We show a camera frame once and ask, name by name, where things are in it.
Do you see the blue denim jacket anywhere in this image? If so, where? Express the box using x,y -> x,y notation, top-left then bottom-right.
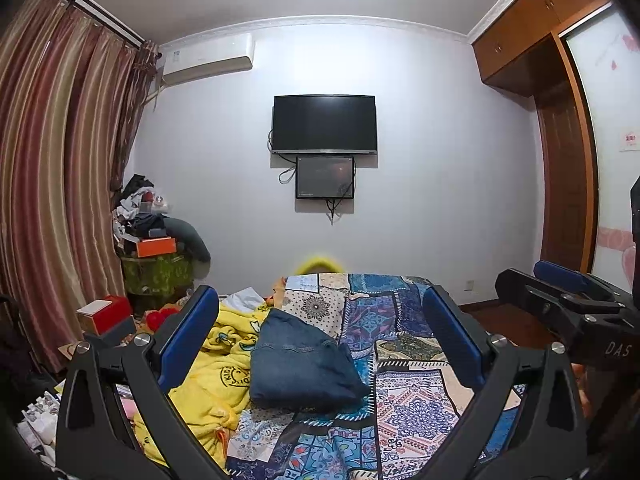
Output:
250,310 -> 369,412

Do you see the pile of clutter clothes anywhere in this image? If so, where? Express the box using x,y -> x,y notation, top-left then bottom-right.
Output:
112,174 -> 170,257

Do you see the brown wooden door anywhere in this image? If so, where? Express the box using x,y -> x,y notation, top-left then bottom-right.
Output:
535,84 -> 589,271

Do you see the yellow cartoon blanket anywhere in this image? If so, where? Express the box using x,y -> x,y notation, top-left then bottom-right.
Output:
131,301 -> 274,468

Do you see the red and white box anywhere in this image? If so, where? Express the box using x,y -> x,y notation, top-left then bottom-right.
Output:
76,296 -> 132,336

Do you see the red plush toy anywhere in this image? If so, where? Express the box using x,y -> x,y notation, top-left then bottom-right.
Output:
144,307 -> 179,333

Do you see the blue patchwork bedspread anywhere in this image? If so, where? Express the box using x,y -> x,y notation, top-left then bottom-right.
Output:
224,271 -> 526,480

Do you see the orange shoe box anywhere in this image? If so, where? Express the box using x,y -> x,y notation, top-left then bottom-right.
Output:
136,236 -> 177,258

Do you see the dark green cushion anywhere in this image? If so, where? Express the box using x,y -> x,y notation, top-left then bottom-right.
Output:
164,217 -> 212,263

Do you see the white heart-decorated wardrobe door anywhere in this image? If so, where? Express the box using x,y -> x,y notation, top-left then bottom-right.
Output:
564,6 -> 639,292

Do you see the wooden overhead cabinet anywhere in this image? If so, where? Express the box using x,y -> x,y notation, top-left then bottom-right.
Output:
473,0 -> 598,96

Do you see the yellow plush toy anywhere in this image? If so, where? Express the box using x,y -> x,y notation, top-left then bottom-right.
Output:
295,256 -> 344,275

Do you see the striped red beige curtain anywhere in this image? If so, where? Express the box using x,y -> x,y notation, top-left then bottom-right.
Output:
1,0 -> 158,370

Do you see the white air conditioner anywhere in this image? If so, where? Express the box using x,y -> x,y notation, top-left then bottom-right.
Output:
162,32 -> 255,87

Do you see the small black wall monitor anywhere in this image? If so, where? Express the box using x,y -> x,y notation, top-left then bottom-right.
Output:
295,155 -> 355,200

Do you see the black wall television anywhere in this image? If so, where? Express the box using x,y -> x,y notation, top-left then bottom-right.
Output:
270,94 -> 378,155

